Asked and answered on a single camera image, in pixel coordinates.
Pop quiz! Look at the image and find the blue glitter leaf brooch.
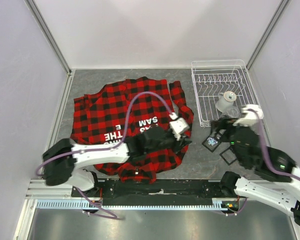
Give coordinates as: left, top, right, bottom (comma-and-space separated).
207, 137, 218, 146

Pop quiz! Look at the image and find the red black plaid shirt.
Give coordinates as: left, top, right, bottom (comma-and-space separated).
70, 76, 194, 184

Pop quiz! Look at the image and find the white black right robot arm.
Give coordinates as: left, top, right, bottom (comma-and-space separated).
210, 117, 300, 226

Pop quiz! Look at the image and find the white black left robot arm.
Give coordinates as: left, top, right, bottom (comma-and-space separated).
42, 126, 191, 197

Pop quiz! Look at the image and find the clear glass cup left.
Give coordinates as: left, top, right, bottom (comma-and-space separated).
225, 106, 241, 119

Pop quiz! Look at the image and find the grey ceramic teapot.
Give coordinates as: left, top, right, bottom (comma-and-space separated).
216, 91, 237, 113

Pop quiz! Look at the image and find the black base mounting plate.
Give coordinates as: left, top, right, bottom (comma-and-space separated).
83, 179, 238, 199

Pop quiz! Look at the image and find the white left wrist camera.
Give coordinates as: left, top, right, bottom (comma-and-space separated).
169, 112, 190, 141

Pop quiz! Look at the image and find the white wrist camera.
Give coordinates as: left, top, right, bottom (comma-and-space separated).
233, 104, 264, 127
169, 112, 190, 141

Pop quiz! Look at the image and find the black wire frame stand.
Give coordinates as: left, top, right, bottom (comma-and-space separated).
201, 133, 221, 153
219, 146, 238, 166

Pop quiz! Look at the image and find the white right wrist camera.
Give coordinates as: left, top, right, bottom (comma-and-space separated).
233, 104, 264, 127

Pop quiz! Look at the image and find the white wire dish rack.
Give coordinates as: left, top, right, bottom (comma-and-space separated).
191, 59, 259, 128

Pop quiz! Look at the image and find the light blue cable duct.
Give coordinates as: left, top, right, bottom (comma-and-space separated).
36, 199, 228, 211

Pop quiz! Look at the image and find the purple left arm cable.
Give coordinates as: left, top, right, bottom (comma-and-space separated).
36, 91, 180, 221

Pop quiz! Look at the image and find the aluminium frame post right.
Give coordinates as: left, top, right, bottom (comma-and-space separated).
246, 0, 291, 70

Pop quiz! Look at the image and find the aluminium frame post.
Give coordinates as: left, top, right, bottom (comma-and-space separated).
24, 0, 72, 75
246, 0, 291, 70

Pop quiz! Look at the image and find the aluminium frame post left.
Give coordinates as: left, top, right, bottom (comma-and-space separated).
24, 0, 72, 75

